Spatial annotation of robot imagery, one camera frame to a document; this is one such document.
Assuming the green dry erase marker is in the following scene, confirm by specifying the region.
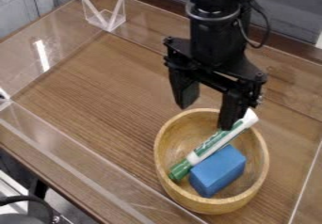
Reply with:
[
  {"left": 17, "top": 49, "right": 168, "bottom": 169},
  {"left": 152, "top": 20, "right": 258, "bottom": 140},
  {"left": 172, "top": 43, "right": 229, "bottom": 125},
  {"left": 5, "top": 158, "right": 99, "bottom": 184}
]
[{"left": 168, "top": 109, "right": 259, "bottom": 181}]

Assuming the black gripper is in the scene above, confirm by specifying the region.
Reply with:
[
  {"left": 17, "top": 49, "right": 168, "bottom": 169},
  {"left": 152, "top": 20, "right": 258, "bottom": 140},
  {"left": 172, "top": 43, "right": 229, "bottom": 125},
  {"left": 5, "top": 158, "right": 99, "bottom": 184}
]
[{"left": 163, "top": 5, "right": 267, "bottom": 131}]

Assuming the black cable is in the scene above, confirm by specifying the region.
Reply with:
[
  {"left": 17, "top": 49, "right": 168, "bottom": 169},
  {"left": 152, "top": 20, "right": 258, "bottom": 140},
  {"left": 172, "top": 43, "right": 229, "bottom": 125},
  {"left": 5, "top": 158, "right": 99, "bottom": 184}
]
[{"left": 0, "top": 195, "right": 55, "bottom": 224}]

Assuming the brown wooden bowl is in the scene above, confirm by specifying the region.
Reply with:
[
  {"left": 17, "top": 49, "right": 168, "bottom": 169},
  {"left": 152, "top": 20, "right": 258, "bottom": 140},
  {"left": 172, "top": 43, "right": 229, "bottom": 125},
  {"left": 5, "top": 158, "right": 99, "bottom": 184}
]
[{"left": 154, "top": 108, "right": 269, "bottom": 215}]

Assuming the blue rectangular block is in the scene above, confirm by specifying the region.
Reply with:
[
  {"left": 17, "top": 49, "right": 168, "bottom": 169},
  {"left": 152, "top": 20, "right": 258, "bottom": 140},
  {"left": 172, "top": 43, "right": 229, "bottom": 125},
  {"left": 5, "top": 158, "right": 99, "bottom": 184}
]
[{"left": 188, "top": 145, "right": 247, "bottom": 198}]

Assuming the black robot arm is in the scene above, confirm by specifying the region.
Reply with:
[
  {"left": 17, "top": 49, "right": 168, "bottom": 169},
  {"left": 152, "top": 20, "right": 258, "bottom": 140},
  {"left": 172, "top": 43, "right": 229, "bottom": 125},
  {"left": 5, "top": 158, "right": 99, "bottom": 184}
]
[{"left": 163, "top": 0, "right": 267, "bottom": 130}]

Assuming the clear acrylic tray wall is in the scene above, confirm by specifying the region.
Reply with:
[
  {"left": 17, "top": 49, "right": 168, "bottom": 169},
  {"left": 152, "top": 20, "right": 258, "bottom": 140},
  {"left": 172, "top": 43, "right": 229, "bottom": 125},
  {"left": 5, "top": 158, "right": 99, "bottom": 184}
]
[{"left": 0, "top": 100, "right": 206, "bottom": 224}]

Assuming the clear acrylic corner bracket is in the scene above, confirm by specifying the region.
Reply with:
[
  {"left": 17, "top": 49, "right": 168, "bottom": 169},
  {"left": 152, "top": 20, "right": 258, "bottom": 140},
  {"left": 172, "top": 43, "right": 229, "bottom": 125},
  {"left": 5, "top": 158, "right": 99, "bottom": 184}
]
[{"left": 82, "top": 0, "right": 126, "bottom": 32}]

